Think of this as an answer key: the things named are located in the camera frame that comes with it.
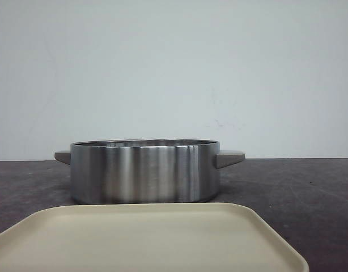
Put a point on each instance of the stainless steel steamer pot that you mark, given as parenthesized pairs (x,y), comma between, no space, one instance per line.
(146,171)

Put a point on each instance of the beige plastic tray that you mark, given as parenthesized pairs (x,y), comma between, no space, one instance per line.
(147,237)

